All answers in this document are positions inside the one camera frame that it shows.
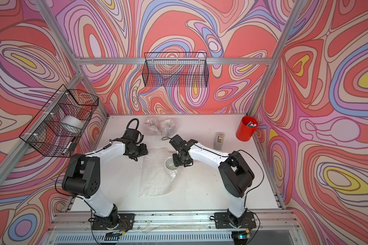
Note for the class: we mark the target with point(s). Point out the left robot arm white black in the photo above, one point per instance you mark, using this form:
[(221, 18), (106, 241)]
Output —
[(82, 179)]

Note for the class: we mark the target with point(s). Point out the red pen holder cup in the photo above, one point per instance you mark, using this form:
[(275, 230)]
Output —
[(246, 129)]

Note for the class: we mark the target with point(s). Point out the bubble wrap sheet stack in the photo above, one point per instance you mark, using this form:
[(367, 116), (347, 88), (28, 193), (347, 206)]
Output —
[(155, 179)]

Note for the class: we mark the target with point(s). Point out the black marker in basket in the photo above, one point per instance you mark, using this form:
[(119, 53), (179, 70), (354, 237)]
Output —
[(71, 147)]

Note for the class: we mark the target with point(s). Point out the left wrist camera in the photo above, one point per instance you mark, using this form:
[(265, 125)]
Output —
[(133, 135)]

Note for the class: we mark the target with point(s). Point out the black wire basket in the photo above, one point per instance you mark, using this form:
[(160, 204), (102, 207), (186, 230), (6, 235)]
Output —
[(48, 135), (175, 69)]

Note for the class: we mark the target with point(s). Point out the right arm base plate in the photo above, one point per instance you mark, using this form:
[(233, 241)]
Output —
[(226, 220)]

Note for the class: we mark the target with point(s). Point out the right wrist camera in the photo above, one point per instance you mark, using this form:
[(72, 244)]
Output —
[(177, 142)]

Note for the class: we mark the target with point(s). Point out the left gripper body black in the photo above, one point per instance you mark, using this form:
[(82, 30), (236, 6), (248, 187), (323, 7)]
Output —
[(138, 151)]

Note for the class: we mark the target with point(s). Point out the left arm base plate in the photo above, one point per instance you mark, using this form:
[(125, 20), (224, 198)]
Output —
[(122, 222)]

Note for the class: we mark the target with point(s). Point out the black wire basket left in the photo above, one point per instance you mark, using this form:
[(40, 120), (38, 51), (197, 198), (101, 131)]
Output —
[(48, 135)]

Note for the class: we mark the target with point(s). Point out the black wire basket back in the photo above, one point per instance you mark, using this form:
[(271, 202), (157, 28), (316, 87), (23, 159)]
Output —
[(175, 69)]

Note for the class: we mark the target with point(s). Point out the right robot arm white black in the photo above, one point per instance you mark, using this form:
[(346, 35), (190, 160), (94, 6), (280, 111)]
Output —
[(235, 173)]

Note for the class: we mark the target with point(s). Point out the bubble wrap sheet around mug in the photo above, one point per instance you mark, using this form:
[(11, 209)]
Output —
[(151, 127)]

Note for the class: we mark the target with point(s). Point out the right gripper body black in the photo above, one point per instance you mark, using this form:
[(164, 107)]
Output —
[(178, 160)]

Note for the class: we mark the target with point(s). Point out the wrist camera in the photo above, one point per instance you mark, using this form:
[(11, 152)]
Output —
[(177, 142), (133, 135)]

